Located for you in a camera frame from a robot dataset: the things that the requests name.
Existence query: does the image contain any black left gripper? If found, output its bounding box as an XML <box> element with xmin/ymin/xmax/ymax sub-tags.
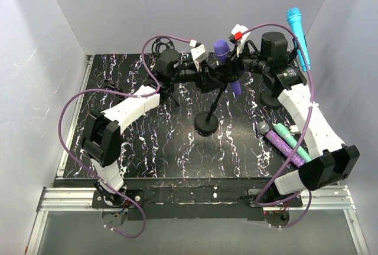
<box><xmin>171</xmin><ymin>61</ymin><xmax>225</xmax><ymax>93</ymax></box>

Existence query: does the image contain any purple foam head microphone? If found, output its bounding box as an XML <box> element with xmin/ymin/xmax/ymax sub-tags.
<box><xmin>214</xmin><ymin>40</ymin><xmax>242</xmax><ymax>96</ymax></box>

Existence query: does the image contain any black round base stand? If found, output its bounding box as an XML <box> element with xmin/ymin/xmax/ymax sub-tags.
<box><xmin>260</xmin><ymin>88</ymin><xmax>282</xmax><ymax>109</ymax></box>
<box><xmin>194</xmin><ymin>86</ymin><xmax>226</xmax><ymax>136</ymax></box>

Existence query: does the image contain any purple glitter silver mesh microphone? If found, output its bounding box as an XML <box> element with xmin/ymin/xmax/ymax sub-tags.
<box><xmin>256</xmin><ymin>122</ymin><xmax>305</xmax><ymax>168</ymax></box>

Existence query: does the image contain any mint green microphone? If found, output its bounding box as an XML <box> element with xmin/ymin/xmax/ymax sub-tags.
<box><xmin>273</xmin><ymin>123</ymin><xmax>312</xmax><ymax>163</ymax></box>

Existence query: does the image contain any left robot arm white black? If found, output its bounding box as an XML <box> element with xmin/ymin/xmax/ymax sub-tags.
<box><xmin>81</xmin><ymin>49</ymin><xmax>227</xmax><ymax>208</ymax></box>

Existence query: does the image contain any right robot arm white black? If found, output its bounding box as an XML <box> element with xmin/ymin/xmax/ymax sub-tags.
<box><xmin>214</xmin><ymin>32</ymin><xmax>360</xmax><ymax>207</ymax></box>

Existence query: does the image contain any bright blue microphone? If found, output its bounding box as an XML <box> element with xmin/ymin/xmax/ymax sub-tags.
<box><xmin>286</xmin><ymin>7</ymin><xmax>311</xmax><ymax>72</ymax></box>

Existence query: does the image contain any small white block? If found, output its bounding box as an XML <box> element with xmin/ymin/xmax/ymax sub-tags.
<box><xmin>289</xmin><ymin>125</ymin><xmax>299</xmax><ymax>134</ymax></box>

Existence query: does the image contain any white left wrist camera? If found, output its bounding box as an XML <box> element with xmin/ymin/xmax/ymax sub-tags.
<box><xmin>191</xmin><ymin>44</ymin><xmax>209</xmax><ymax>72</ymax></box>

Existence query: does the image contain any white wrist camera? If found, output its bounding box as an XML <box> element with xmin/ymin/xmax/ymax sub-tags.
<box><xmin>191</xmin><ymin>44</ymin><xmax>209</xmax><ymax>72</ymax></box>
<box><xmin>229</xmin><ymin>24</ymin><xmax>250</xmax><ymax>57</ymax></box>

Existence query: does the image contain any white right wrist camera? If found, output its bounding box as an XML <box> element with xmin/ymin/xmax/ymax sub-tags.
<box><xmin>229</xmin><ymin>24</ymin><xmax>250</xmax><ymax>57</ymax></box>

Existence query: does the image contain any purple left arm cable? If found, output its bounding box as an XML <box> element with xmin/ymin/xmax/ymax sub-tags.
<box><xmin>57</xmin><ymin>35</ymin><xmax>198</xmax><ymax>240</ymax></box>

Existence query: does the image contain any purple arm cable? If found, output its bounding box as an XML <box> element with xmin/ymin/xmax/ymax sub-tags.
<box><xmin>233</xmin><ymin>23</ymin><xmax>315</xmax><ymax>228</ymax></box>
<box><xmin>57</xmin><ymin>35</ymin><xmax>198</xmax><ymax>240</ymax></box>

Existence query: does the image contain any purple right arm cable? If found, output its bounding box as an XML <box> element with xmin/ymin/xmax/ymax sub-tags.
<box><xmin>233</xmin><ymin>23</ymin><xmax>315</xmax><ymax>228</ymax></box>

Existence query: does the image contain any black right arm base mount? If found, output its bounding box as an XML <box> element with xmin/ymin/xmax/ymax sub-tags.
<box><xmin>247</xmin><ymin>188</ymin><xmax>303</xmax><ymax>208</ymax></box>

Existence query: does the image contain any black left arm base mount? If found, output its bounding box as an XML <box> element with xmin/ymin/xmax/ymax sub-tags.
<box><xmin>92</xmin><ymin>188</ymin><xmax>145</xmax><ymax>209</ymax></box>

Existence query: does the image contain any aluminium frame rail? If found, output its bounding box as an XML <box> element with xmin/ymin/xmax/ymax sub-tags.
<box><xmin>25</xmin><ymin>55</ymin><xmax>125</xmax><ymax>255</ymax></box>

